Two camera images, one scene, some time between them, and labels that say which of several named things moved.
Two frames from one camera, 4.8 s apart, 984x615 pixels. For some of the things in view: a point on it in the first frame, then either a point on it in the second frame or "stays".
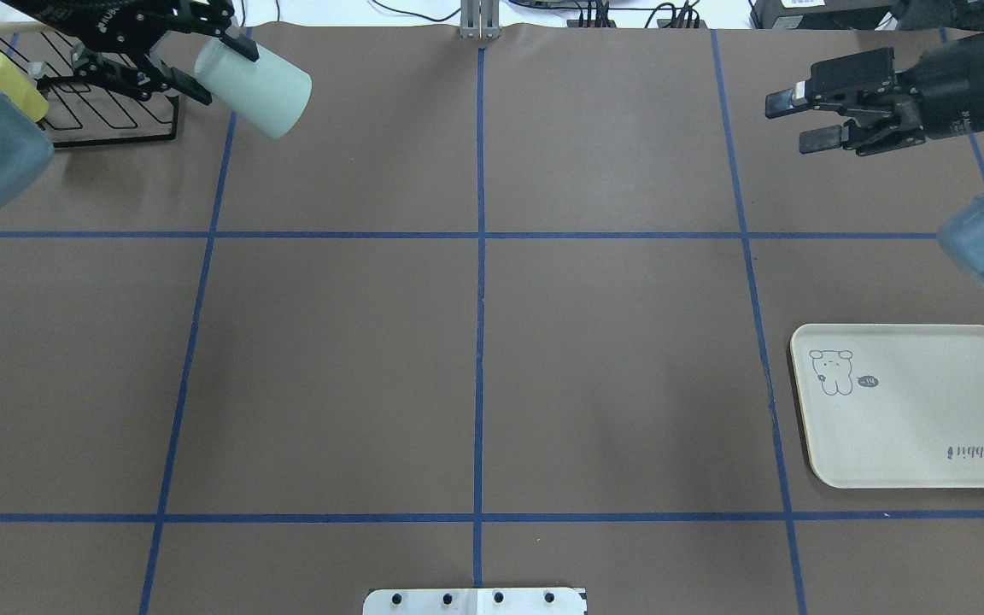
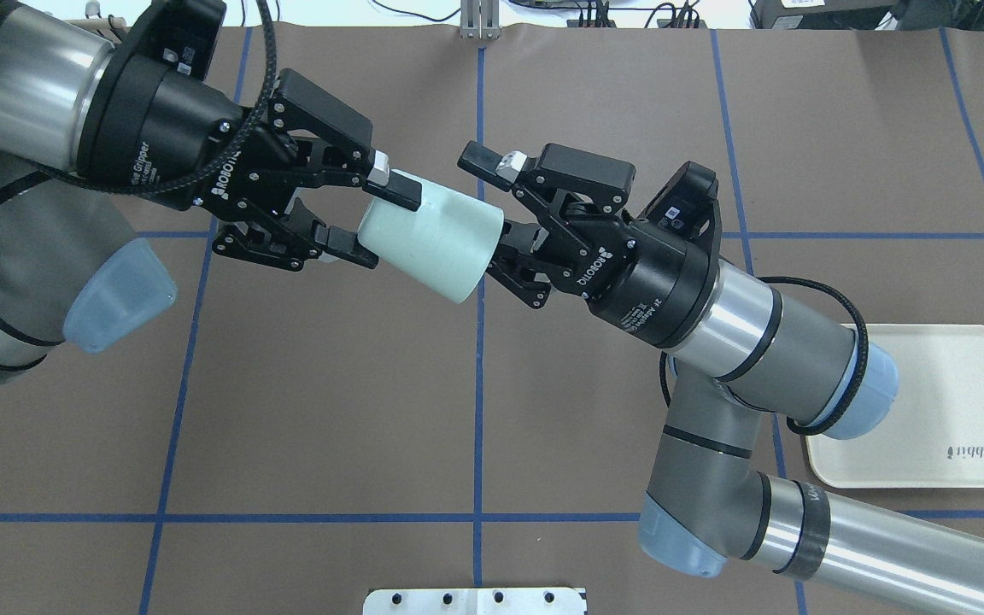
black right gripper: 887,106 -> 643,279
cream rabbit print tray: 913,406 stays
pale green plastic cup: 269,94 -> 447,247
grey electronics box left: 576,23 stays
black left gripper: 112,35 -> 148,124
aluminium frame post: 480,20 stays
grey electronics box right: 665,23 stays
